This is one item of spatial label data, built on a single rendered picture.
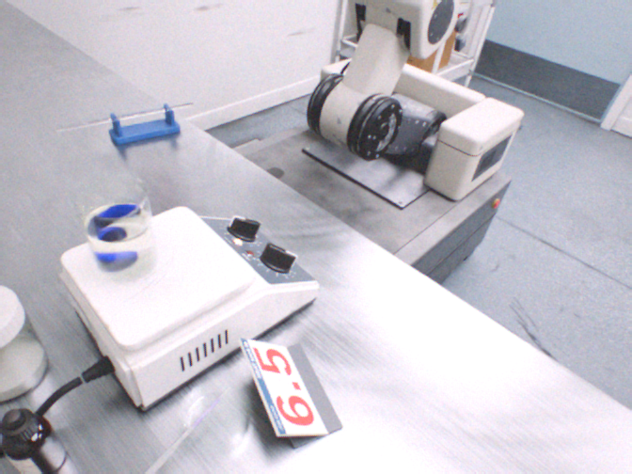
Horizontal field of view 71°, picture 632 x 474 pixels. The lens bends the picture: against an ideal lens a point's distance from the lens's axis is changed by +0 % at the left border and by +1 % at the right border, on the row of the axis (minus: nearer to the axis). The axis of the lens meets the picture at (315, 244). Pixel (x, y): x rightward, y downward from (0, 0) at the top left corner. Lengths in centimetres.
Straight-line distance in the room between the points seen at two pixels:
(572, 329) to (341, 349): 135
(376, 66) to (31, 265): 88
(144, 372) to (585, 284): 173
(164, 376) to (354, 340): 18
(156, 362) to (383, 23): 99
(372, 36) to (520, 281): 104
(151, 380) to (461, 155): 107
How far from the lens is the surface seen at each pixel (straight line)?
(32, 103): 88
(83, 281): 39
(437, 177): 136
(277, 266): 43
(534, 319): 168
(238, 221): 46
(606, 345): 175
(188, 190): 62
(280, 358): 41
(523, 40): 334
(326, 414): 40
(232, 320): 38
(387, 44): 117
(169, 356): 37
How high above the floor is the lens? 111
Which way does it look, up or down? 42 degrees down
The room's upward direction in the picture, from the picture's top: 8 degrees clockwise
